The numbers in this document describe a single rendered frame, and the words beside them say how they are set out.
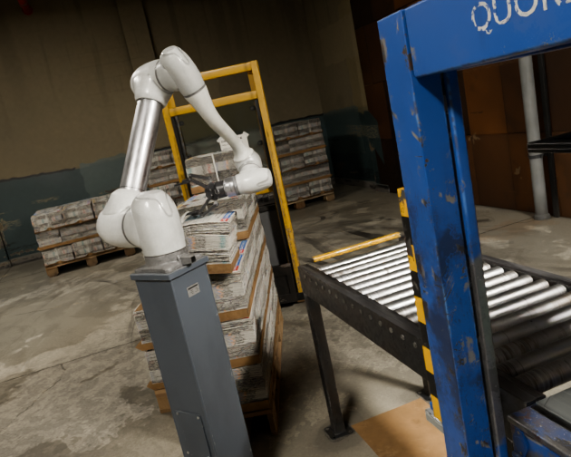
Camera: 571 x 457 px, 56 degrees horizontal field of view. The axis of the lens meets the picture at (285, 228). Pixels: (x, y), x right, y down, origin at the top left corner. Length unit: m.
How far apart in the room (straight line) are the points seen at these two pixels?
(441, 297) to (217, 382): 1.32
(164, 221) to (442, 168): 1.22
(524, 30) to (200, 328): 1.58
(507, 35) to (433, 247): 0.35
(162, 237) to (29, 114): 7.62
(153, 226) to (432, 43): 1.31
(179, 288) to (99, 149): 7.52
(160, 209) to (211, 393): 0.70
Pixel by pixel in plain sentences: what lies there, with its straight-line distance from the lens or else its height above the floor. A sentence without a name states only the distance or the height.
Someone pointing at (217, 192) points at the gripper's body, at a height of 1.17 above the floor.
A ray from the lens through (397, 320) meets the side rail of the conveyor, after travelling 1.61.
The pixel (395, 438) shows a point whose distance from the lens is 2.53.
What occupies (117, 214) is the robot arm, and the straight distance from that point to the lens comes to 2.05.
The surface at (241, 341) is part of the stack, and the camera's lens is 2.48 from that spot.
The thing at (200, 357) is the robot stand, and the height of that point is 0.66.
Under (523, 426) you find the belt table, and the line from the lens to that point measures 1.15.
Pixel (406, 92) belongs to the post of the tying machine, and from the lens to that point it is 0.85.
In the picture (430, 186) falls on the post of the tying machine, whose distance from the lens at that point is 0.85.
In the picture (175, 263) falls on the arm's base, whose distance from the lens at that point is 1.91.
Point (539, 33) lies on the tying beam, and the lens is 0.64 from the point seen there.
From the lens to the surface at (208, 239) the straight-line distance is 2.30.
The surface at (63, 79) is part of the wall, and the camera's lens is 9.41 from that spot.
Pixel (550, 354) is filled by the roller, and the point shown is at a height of 0.79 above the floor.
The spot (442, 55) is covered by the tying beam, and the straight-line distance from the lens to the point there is 0.77.
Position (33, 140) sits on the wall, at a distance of 9.39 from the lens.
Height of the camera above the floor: 1.44
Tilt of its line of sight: 12 degrees down
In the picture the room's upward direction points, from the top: 12 degrees counter-clockwise
